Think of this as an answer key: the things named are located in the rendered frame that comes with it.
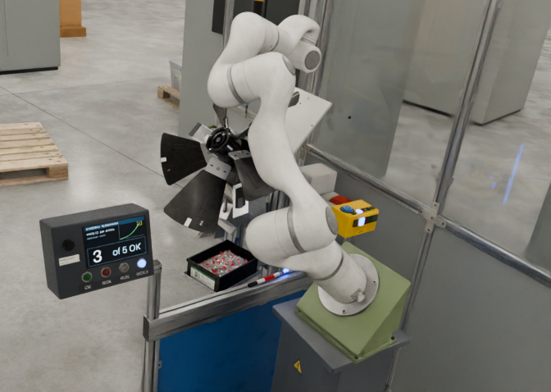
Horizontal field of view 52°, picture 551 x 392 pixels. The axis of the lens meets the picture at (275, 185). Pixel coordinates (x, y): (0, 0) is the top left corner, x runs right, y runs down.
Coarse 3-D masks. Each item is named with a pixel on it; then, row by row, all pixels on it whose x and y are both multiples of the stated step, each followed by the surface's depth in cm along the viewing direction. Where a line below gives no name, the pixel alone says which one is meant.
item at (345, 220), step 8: (360, 200) 219; (336, 208) 210; (360, 208) 212; (376, 208) 214; (336, 216) 210; (344, 216) 206; (352, 216) 206; (360, 216) 208; (368, 216) 211; (344, 224) 207; (352, 224) 207; (368, 224) 213; (344, 232) 208; (352, 232) 209; (360, 232) 212
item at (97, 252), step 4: (88, 248) 143; (92, 248) 143; (96, 248) 144; (100, 248) 145; (104, 248) 145; (88, 252) 143; (92, 252) 144; (96, 252) 144; (100, 252) 145; (104, 252) 146; (88, 256) 143; (92, 256) 144; (96, 256) 144; (100, 256) 145; (104, 256) 146; (88, 260) 143; (92, 260) 144; (96, 260) 144; (100, 260) 145; (104, 260) 146; (92, 264) 144; (96, 264) 145; (100, 264) 145
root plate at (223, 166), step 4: (212, 160) 220; (216, 160) 220; (208, 164) 219; (212, 164) 219; (216, 164) 220; (220, 164) 220; (224, 164) 220; (208, 168) 219; (212, 168) 219; (220, 168) 220; (224, 168) 220; (228, 168) 221; (212, 172) 219; (216, 172) 219; (220, 172) 219; (224, 172) 220; (228, 172) 220; (220, 176) 219; (224, 176) 220
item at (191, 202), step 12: (192, 180) 217; (204, 180) 217; (216, 180) 218; (180, 192) 216; (192, 192) 215; (204, 192) 216; (216, 192) 217; (168, 204) 216; (180, 204) 214; (192, 204) 214; (204, 204) 214; (216, 204) 215; (168, 216) 214; (180, 216) 213; (192, 216) 213; (204, 216) 213; (216, 216) 214; (192, 228) 211; (204, 228) 211
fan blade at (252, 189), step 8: (240, 160) 210; (248, 160) 212; (240, 168) 207; (248, 168) 206; (240, 176) 203; (248, 176) 203; (256, 176) 203; (248, 184) 200; (256, 184) 200; (264, 184) 200; (248, 192) 198; (256, 192) 197; (264, 192) 197; (248, 200) 196
